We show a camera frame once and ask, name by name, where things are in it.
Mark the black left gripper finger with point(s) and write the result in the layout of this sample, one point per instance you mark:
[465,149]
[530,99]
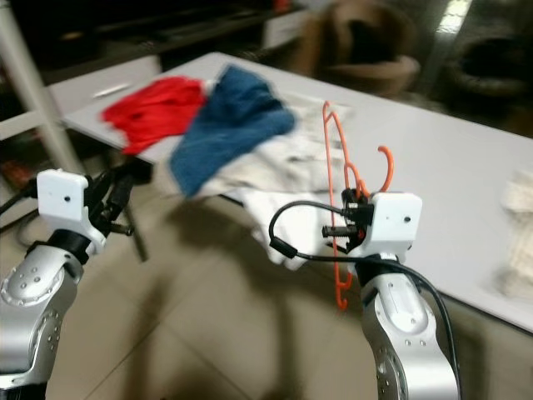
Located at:
[124,196]

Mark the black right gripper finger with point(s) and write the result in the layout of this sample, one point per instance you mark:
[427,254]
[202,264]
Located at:
[356,207]

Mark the orange red plastic hanger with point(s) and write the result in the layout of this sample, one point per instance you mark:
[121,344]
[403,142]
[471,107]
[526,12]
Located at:
[339,283]

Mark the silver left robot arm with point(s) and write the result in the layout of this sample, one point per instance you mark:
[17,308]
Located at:
[33,308]

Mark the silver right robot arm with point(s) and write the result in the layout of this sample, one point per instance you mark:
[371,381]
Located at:
[408,333]

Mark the crumpled white garment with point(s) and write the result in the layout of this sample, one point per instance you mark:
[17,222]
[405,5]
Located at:
[279,175]

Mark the crumpled red garment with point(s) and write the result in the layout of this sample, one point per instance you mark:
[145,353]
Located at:
[158,108]

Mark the white table black legs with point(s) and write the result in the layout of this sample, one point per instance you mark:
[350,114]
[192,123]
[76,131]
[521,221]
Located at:
[450,142]

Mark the crumpled blue denim garment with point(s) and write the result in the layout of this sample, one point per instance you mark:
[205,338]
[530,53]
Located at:
[229,121]

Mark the white display cabinet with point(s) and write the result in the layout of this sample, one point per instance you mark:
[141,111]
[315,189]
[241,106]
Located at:
[36,83]

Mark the white shirt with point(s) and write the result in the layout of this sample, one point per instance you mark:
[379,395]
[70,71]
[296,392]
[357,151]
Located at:
[518,233]

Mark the brown armchair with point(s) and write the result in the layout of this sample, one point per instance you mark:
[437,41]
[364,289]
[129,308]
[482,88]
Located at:
[325,50]

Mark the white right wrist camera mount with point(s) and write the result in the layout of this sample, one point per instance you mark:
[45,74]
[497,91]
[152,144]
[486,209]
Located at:
[396,221]

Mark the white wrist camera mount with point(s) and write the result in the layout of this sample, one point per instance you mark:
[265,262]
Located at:
[396,221]
[67,200]

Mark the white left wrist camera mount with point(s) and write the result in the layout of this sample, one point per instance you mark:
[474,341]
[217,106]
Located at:
[67,200]

